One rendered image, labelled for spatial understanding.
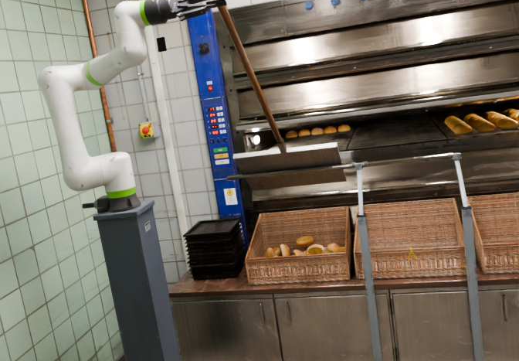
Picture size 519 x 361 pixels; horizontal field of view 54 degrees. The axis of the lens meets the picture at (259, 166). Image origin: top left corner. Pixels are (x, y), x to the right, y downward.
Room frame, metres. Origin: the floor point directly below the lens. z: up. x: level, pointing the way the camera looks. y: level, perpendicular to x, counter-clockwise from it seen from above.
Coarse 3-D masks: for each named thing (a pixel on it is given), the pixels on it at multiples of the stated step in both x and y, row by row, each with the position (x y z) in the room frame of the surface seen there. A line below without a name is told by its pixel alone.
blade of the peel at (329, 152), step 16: (336, 144) 2.55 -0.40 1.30; (240, 160) 2.69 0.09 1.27; (256, 160) 2.68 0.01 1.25; (272, 160) 2.67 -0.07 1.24; (288, 160) 2.66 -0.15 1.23; (304, 160) 2.65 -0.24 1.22; (320, 160) 2.64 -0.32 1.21; (336, 160) 2.64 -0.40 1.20; (272, 176) 2.80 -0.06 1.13; (288, 176) 2.79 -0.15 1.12; (304, 176) 2.78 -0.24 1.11; (320, 176) 2.77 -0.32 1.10; (336, 176) 2.76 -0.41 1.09
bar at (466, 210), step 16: (384, 160) 2.59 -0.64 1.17; (400, 160) 2.56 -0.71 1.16; (416, 160) 2.54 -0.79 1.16; (240, 176) 2.78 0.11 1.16; (256, 176) 2.76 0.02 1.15; (464, 192) 2.35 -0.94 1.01; (464, 208) 2.28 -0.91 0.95; (464, 224) 2.28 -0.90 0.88; (464, 240) 2.29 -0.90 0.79; (368, 256) 2.39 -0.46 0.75; (368, 272) 2.40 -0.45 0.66; (368, 288) 2.40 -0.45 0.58; (368, 304) 2.40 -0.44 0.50; (480, 336) 2.27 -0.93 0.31; (480, 352) 2.27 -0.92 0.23
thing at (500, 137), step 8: (472, 136) 2.86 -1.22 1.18; (480, 136) 2.82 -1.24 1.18; (488, 136) 2.80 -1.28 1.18; (496, 136) 2.79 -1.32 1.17; (504, 136) 2.78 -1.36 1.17; (512, 136) 2.77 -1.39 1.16; (400, 144) 2.97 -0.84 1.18; (408, 144) 2.93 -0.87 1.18; (416, 144) 2.90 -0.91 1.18; (424, 144) 2.89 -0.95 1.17; (432, 144) 2.87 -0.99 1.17; (440, 144) 2.86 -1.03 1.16; (448, 144) 2.85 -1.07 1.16; (456, 144) 2.84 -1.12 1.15; (464, 144) 2.83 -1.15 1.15; (472, 144) 2.82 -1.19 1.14; (344, 152) 3.00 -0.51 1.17; (352, 152) 2.99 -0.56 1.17; (360, 152) 2.98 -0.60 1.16; (368, 152) 2.97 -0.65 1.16; (376, 152) 2.95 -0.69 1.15; (384, 152) 2.94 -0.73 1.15; (392, 152) 2.93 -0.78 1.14
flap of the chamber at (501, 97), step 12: (480, 96) 2.67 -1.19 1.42; (492, 96) 2.65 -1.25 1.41; (504, 96) 2.64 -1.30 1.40; (516, 96) 2.65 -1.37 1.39; (384, 108) 2.80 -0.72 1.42; (396, 108) 2.78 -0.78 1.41; (408, 108) 2.76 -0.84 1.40; (420, 108) 2.79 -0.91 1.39; (432, 108) 2.85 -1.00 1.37; (288, 120) 2.93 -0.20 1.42; (300, 120) 2.91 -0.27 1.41; (312, 120) 2.90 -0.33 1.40; (324, 120) 2.90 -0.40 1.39; (336, 120) 2.97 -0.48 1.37
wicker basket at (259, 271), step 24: (264, 216) 3.10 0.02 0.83; (288, 216) 3.06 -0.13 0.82; (312, 216) 3.02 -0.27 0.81; (336, 216) 2.98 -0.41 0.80; (264, 240) 3.06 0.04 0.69; (288, 240) 3.02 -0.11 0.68; (336, 240) 2.95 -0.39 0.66; (264, 264) 2.64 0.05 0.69; (288, 264) 2.61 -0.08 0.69; (312, 264) 2.58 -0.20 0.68; (336, 264) 2.75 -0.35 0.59
